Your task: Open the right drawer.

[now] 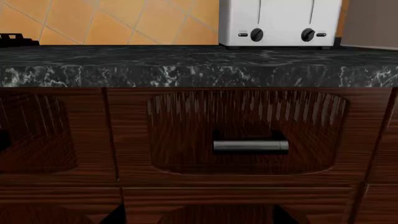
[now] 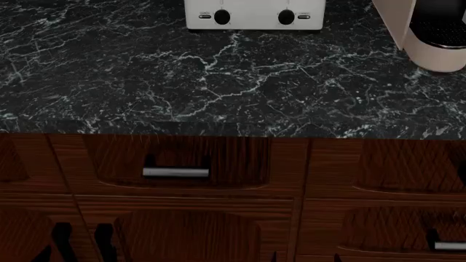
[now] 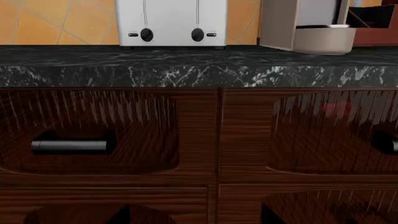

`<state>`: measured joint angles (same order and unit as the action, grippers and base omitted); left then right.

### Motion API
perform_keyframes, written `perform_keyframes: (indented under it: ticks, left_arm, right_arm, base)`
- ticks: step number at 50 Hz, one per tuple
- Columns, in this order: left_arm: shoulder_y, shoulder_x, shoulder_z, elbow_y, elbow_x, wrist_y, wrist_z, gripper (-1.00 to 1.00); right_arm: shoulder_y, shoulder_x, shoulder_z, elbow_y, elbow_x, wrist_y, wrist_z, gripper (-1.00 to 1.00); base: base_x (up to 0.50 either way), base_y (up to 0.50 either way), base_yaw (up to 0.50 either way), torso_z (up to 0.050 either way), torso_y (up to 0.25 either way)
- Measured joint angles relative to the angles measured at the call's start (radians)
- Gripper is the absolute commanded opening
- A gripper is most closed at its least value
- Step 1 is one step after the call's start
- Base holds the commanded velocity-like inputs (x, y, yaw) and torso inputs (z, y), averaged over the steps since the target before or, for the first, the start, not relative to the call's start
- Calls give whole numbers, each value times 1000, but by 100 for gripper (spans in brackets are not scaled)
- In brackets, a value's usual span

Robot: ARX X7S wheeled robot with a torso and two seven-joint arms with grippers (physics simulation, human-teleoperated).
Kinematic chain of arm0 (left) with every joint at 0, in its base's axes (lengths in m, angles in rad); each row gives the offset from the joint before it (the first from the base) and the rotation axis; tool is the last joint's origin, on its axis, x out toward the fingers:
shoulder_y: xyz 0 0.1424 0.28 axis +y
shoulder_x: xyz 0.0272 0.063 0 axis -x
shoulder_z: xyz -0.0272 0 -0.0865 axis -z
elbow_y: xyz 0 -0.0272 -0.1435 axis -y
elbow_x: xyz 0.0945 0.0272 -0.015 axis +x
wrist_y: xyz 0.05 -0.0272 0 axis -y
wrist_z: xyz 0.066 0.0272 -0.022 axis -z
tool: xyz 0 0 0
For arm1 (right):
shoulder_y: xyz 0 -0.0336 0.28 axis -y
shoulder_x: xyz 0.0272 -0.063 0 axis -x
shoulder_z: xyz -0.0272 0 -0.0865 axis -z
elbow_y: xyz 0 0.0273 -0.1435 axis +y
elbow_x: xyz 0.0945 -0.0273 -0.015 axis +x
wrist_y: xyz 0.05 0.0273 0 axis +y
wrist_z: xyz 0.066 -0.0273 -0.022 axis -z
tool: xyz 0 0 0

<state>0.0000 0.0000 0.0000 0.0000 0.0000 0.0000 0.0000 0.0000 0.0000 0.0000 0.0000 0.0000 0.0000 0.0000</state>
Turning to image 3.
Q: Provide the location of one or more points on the dark wooden drawer front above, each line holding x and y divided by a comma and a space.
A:
311, 135
109, 130

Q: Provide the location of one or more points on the black marble countertop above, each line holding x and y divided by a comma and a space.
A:
199, 67

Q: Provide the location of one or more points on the silver four-slot toaster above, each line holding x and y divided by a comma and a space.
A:
171, 16

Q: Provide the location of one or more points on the beige coffee machine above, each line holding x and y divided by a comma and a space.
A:
280, 23

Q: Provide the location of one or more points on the dark wooden cabinet door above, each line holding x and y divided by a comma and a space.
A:
102, 205
311, 205

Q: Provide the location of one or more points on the brown wooden organizer box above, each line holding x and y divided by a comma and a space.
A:
373, 25

